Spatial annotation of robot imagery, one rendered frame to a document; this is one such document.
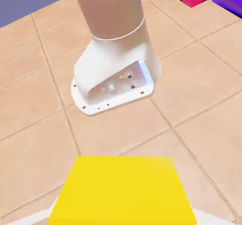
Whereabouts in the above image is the small yellow cube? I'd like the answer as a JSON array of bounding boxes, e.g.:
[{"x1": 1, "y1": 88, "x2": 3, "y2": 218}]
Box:
[{"x1": 48, "y1": 156, "x2": 198, "y2": 225}]

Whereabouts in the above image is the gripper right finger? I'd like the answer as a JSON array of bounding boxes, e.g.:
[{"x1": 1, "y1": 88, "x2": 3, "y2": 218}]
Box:
[{"x1": 190, "y1": 206, "x2": 234, "y2": 225}]

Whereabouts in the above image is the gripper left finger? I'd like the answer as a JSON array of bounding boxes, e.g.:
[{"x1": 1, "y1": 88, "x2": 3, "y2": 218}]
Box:
[{"x1": 7, "y1": 196, "x2": 59, "y2": 225}]

